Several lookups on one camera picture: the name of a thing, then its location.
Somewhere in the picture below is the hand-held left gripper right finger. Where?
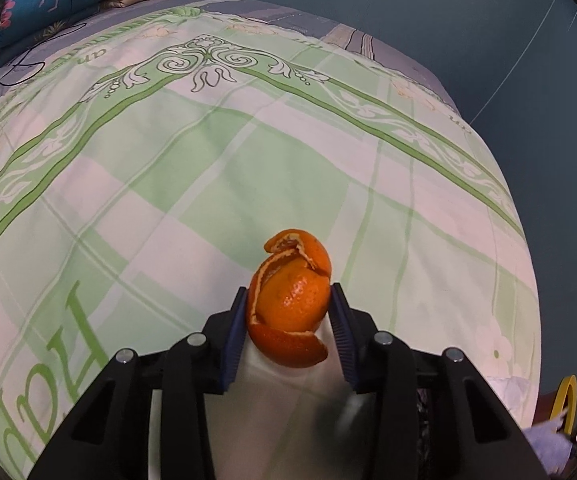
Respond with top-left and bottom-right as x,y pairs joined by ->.
329,283 -> 550,480

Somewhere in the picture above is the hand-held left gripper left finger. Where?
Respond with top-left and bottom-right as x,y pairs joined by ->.
28,286 -> 248,480

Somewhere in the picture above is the torn orange peel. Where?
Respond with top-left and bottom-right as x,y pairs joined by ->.
247,228 -> 333,368

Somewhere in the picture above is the green checked bedspread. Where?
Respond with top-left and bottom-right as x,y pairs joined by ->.
0,4 -> 540,480

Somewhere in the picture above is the blue floral folded quilt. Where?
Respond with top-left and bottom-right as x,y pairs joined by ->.
0,0 -> 116,56

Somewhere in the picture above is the yellow ring-shaped object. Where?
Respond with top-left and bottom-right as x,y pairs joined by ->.
549,375 -> 577,428

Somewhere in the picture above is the thin white wall cable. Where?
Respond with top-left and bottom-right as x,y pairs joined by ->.
470,0 -> 562,122

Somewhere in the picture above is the black cable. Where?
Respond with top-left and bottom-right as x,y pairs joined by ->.
0,22 -> 86,123

